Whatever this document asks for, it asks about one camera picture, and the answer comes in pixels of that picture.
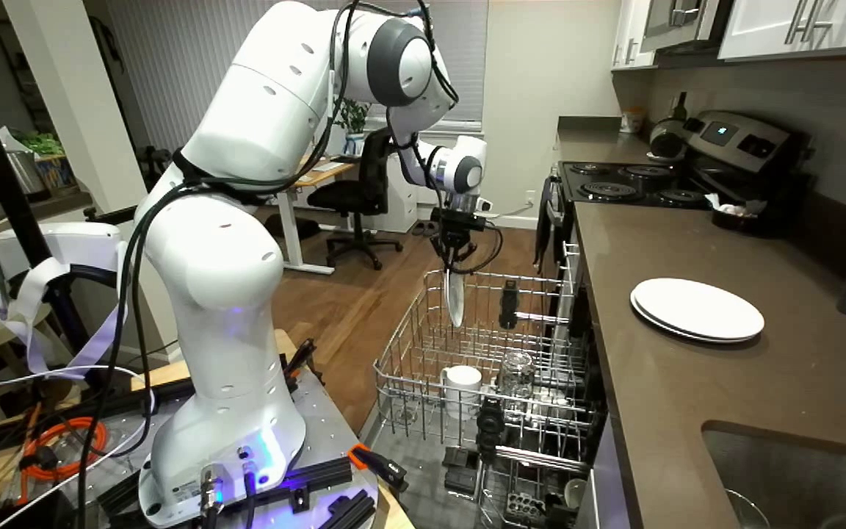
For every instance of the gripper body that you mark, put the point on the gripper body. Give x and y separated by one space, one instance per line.
455 237

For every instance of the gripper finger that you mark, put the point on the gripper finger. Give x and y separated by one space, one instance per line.
465 258
446 260

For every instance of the white plate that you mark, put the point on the white plate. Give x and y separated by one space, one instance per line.
455 301

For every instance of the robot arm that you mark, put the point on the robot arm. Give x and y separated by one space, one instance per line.
225 242

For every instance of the dishwasher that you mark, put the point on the dishwasher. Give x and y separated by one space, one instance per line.
496 411

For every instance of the dishwasher door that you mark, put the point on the dishwasher door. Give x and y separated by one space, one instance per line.
416 463

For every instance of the grey lower dishwasher rack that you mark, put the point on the grey lower dishwasher rack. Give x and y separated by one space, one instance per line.
533 492

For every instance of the dark hanging towel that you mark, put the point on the dark hanging towel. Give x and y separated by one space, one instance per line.
545 228

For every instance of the black office chair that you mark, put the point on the black office chair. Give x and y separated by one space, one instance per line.
360 191

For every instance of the clear drinking glass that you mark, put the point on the clear drinking glass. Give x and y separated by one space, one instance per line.
517 373

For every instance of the white mug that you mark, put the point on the white mug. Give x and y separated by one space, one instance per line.
462 389

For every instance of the stove burner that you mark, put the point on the stove burner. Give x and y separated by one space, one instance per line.
680 197
608 191
590 169
645 172

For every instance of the white standing desk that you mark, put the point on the white standing desk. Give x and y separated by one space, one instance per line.
298 220

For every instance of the potted green plant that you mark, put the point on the potted green plant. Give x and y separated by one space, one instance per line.
354 121

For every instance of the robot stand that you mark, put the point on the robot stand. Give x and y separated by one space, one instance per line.
327 433

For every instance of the small ceramic jar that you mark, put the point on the small ceramic jar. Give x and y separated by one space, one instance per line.
633 122

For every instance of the orange and black clamp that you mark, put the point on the orange and black clamp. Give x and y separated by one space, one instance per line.
375 461

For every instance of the steel kettle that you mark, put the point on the steel kettle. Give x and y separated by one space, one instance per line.
667 139

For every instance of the stack of white plates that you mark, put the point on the stack of white plates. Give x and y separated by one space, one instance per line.
696 308

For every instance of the black stove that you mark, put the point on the black stove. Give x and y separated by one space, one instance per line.
687 176

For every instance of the dark bottle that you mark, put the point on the dark bottle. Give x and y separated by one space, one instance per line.
681 106

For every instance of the black bowl with white items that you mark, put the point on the black bowl with white items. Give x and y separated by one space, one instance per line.
739 217

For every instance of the clear glass bowl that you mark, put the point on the clear glass bowl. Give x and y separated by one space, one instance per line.
750 514

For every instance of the sink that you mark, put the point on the sink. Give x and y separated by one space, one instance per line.
797 477

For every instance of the box of green leaves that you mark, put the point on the box of green leaves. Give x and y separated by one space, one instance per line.
48 158

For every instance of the white wall cabinets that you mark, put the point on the white wall cabinets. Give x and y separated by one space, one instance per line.
797 26

